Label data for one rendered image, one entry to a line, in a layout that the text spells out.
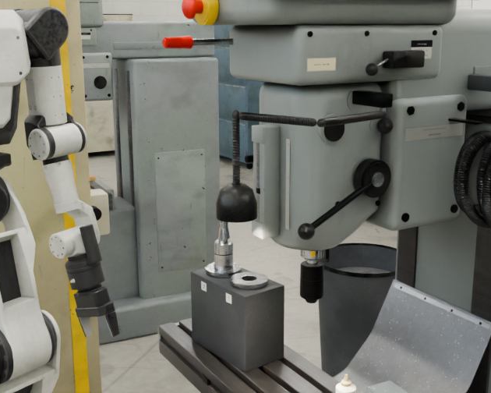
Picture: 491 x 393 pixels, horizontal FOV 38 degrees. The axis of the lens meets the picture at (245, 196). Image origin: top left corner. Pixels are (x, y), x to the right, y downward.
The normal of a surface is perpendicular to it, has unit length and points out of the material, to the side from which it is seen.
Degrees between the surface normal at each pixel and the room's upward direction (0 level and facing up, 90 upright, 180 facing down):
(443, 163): 90
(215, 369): 0
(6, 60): 90
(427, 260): 90
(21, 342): 66
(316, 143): 90
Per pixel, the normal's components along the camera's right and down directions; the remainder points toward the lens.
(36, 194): 0.50, 0.20
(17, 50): 0.79, 0.14
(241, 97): -0.86, 0.12
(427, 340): -0.77, -0.34
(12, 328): 0.73, -0.27
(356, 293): -0.26, 0.29
